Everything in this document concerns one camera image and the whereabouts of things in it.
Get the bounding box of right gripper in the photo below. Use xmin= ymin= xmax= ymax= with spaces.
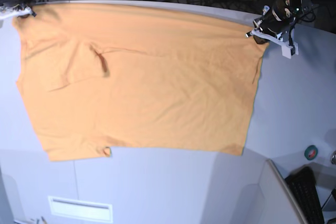
xmin=1 ymin=0 xmax=36 ymax=16

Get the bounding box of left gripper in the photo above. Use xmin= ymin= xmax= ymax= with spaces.
xmin=245 ymin=0 xmax=297 ymax=45

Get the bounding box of orange t-shirt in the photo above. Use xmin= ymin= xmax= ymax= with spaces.
xmin=13 ymin=3 xmax=266 ymax=161

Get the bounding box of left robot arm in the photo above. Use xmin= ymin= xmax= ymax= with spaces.
xmin=245 ymin=0 xmax=309 ymax=47

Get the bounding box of green tape roll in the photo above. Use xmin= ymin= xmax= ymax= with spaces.
xmin=304 ymin=145 xmax=319 ymax=161

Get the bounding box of black keyboard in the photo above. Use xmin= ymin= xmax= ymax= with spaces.
xmin=285 ymin=166 xmax=324 ymax=224

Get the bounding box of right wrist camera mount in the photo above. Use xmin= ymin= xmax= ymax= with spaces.
xmin=1 ymin=7 xmax=30 ymax=20

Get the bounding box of white cable grommet plate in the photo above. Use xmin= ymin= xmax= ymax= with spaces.
xmin=48 ymin=196 xmax=113 ymax=223

